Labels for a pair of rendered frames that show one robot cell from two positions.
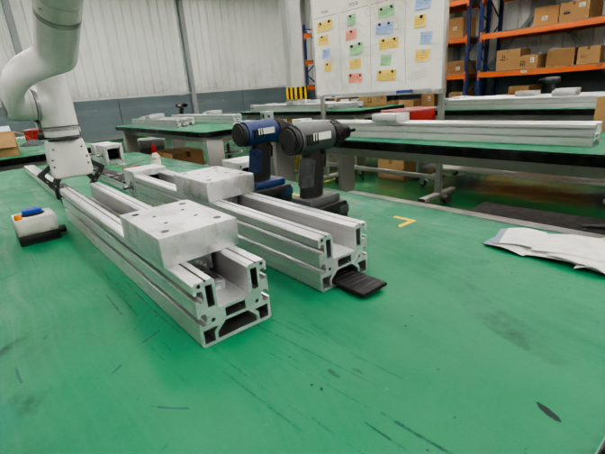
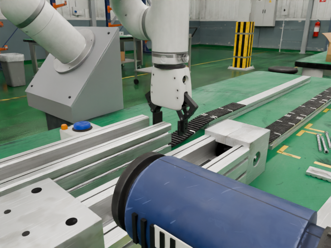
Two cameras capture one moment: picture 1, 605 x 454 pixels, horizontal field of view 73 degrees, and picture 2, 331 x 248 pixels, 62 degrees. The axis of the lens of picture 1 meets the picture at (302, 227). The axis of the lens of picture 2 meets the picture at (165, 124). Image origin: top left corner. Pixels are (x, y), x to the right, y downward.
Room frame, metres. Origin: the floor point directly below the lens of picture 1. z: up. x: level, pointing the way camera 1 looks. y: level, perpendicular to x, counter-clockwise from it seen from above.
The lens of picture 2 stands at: (1.00, -0.03, 1.08)
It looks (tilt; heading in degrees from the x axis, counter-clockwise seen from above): 20 degrees down; 81
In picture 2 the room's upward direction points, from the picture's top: straight up
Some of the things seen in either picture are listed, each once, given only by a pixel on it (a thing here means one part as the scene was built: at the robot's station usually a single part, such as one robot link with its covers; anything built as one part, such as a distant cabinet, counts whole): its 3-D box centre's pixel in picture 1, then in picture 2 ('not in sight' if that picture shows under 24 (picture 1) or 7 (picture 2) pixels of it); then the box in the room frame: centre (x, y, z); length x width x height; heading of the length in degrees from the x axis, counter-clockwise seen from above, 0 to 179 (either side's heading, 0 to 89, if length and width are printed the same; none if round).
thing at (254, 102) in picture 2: (45, 180); (269, 95); (1.61, 1.00, 0.79); 0.96 x 0.04 x 0.03; 38
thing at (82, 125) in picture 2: (31, 212); (82, 127); (0.90, 0.61, 0.84); 0.04 x 0.04 x 0.02
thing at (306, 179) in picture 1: (325, 172); not in sight; (0.87, -0.06, 0.89); 0.20 x 0.08 x 0.22; 130
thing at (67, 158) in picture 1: (67, 155); (169, 84); (1.12, 0.62, 0.94); 0.10 x 0.07 x 0.11; 128
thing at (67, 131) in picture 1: (63, 131); (170, 58); (1.12, 0.61, 1.00); 0.09 x 0.08 x 0.03; 128
